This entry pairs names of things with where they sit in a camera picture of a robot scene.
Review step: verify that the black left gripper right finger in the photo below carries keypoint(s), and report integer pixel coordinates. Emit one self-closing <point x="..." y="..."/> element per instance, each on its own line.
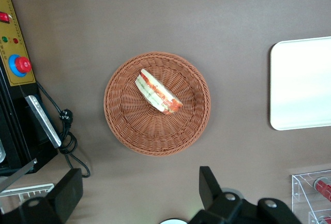
<point x="222" y="203"/>

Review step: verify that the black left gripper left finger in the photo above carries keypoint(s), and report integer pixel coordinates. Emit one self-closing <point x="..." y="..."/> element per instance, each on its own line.
<point x="66" y="195"/>

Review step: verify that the triangular sandwich with red filling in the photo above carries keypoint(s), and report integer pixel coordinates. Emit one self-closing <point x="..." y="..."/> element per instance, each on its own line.
<point x="155" y="92"/>

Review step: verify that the round brown wicker basket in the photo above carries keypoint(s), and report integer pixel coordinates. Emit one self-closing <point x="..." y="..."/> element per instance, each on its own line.
<point x="129" y="123"/>

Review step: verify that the white rectangular plastic tray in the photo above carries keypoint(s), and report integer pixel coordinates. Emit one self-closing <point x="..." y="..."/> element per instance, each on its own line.
<point x="302" y="84"/>

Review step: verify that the white plastic rack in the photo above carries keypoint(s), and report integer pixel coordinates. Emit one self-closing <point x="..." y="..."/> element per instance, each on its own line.
<point x="26" y="190"/>

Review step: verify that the silver metal blade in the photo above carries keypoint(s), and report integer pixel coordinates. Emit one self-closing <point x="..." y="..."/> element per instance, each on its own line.
<point x="18" y="173"/>

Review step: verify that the white round object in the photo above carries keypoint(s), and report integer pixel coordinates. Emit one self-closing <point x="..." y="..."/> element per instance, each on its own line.
<point x="172" y="221"/>

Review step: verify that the silver metal bar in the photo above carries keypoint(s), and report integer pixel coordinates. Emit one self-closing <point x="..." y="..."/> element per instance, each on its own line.
<point x="44" y="121"/>

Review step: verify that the clear acrylic box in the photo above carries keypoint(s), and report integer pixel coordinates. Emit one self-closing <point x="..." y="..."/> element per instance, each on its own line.
<point x="300" y="195"/>

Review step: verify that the black machine housing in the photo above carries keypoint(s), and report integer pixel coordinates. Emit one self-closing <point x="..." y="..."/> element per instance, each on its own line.
<point x="15" y="125"/>

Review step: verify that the red cylinder with metal cap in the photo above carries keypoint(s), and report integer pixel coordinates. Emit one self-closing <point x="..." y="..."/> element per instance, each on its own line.
<point x="324" y="189"/>

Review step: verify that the red emergency stop button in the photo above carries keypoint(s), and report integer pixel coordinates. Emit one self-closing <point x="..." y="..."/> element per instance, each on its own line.
<point x="22" y="65"/>

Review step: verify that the yellow control panel plate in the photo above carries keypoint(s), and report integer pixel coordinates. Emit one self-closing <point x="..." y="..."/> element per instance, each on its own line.
<point x="13" y="50"/>

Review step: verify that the red indicator light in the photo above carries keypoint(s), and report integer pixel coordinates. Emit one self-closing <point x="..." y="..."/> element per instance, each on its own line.
<point x="15" y="41"/>

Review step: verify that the green indicator light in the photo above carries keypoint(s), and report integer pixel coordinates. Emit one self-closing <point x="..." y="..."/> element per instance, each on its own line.
<point x="4" y="39"/>

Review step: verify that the red rocker switch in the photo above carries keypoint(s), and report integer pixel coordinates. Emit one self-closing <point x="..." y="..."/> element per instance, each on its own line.
<point x="3" y="17"/>

